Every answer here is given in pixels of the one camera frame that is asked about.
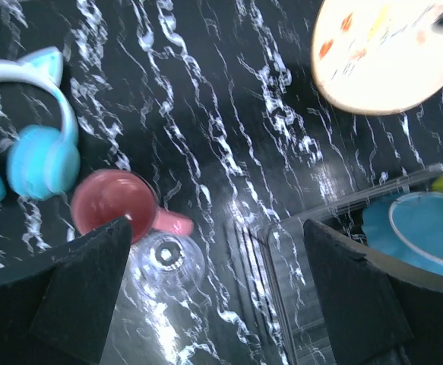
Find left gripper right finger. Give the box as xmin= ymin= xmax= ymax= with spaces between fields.
xmin=303 ymin=219 xmax=443 ymax=364

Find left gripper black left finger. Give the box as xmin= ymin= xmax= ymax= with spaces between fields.
xmin=0 ymin=218 xmax=131 ymax=364

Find wire dish rack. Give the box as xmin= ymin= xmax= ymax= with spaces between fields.
xmin=220 ymin=161 xmax=443 ymax=365

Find teal scalloped plate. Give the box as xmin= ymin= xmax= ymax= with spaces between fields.
xmin=362 ymin=192 xmax=443 ymax=276

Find pink cup brown lid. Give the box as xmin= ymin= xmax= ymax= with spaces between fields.
xmin=71 ymin=169 xmax=194 ymax=243

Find orange floral plate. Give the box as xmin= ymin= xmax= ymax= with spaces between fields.
xmin=311 ymin=0 xmax=443 ymax=115

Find clear glass cup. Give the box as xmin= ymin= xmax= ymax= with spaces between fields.
xmin=128 ymin=232 xmax=205 ymax=302

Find teal cat-ear headphones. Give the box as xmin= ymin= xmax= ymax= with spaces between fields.
xmin=0 ymin=46 xmax=81 ymax=200

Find black marble pattern mat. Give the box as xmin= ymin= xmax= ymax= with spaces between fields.
xmin=0 ymin=1 xmax=443 ymax=364

